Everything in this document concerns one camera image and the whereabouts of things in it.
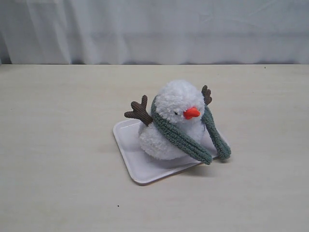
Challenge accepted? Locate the green fleece scarf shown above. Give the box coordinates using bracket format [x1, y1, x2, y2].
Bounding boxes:
[151, 93, 231, 165]

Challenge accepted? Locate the white plush snowman toy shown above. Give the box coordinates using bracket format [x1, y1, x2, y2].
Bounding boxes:
[124, 80, 212, 164]

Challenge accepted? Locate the white rectangular tray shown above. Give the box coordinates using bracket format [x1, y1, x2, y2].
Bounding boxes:
[113, 119, 200, 185]

